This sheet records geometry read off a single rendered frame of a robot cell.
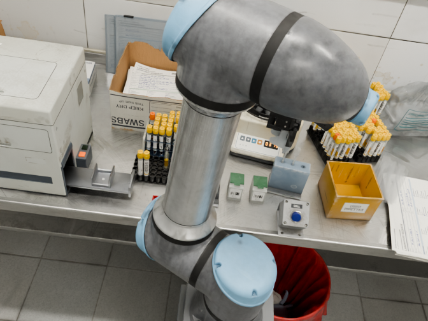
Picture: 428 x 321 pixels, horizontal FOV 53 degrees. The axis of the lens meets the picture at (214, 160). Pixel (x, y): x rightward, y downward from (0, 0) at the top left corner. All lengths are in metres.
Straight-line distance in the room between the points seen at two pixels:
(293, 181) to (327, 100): 0.76
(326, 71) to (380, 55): 1.18
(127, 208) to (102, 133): 0.31
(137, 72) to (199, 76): 1.01
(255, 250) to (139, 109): 0.70
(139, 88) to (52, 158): 0.46
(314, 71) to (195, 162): 0.24
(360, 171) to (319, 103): 0.85
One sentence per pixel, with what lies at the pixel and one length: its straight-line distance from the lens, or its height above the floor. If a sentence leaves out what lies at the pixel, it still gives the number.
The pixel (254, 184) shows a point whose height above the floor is 0.94.
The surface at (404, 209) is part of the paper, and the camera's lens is 1.38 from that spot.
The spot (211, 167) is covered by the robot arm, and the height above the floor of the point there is 1.36.
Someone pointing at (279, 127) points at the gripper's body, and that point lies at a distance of 1.11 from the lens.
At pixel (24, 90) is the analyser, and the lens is 1.09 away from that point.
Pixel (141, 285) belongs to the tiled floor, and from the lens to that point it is 2.06.
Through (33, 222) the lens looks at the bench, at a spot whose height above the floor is 0.27.
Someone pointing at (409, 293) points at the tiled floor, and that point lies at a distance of 2.38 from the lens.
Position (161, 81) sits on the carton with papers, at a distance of 1.50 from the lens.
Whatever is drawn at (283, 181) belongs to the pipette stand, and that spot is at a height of 0.92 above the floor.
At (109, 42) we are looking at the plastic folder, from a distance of 1.61.
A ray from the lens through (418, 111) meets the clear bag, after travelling 1.61.
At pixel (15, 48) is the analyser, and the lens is 1.24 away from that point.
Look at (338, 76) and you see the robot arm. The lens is 0.50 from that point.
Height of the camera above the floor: 1.82
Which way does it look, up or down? 45 degrees down
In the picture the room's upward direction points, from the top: 10 degrees clockwise
